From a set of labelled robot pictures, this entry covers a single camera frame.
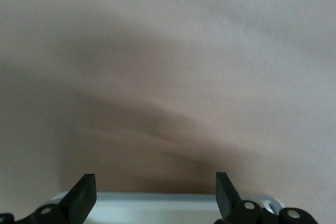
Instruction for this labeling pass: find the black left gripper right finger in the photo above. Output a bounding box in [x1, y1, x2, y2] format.
[215, 172, 320, 224]

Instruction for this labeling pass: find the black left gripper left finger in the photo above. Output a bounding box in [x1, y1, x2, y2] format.
[0, 173, 98, 224]

